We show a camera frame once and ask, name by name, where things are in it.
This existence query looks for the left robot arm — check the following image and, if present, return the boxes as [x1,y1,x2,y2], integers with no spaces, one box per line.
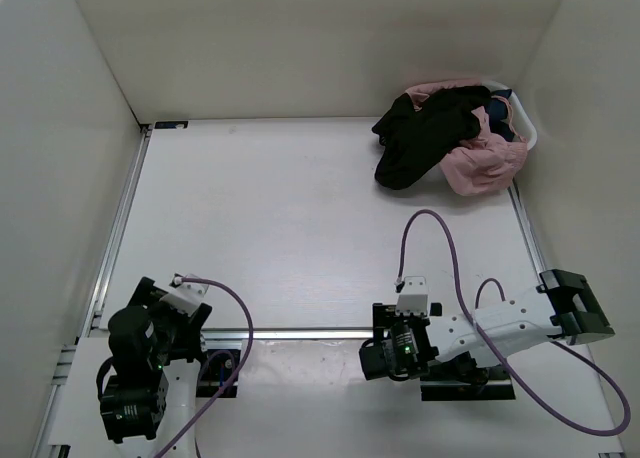
[96,275,212,457]

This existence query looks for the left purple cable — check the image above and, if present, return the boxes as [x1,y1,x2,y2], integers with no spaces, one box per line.
[149,273,255,458]

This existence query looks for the pink trousers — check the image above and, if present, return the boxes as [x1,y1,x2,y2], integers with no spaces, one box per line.
[403,81,528,196]

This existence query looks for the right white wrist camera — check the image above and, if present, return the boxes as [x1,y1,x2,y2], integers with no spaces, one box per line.
[395,276,429,317]

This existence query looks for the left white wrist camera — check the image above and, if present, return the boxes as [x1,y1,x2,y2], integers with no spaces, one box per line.
[162,274,209,316]

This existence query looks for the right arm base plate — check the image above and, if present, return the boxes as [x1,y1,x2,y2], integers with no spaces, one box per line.
[420,365,515,402]

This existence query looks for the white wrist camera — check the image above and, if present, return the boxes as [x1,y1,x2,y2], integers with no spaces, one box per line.
[162,274,209,316]
[395,276,429,317]

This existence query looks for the navy blue garment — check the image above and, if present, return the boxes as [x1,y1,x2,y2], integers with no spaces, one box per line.
[486,89,515,142]

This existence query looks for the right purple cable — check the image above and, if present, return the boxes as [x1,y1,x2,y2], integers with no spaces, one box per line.
[394,209,632,437]

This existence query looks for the left aluminium frame rail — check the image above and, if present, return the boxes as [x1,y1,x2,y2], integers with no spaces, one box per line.
[30,124,154,457]

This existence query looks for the purple cable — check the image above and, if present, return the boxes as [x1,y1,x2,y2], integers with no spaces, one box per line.
[149,273,255,458]
[394,209,632,437]

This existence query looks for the front aluminium frame rail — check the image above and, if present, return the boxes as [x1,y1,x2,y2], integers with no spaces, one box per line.
[203,328,373,341]

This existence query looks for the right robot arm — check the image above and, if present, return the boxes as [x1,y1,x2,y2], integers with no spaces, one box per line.
[359,269,614,385]

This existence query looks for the black trousers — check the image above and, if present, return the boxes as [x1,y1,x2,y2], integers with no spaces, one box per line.
[372,85,491,191]

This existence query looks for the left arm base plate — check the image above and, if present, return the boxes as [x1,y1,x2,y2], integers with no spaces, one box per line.
[196,349,241,398]

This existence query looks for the white laundry basket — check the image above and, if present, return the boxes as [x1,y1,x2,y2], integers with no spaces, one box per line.
[482,79,538,151]

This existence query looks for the blue label sticker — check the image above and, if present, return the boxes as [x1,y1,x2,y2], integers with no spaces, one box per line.
[154,121,189,130]

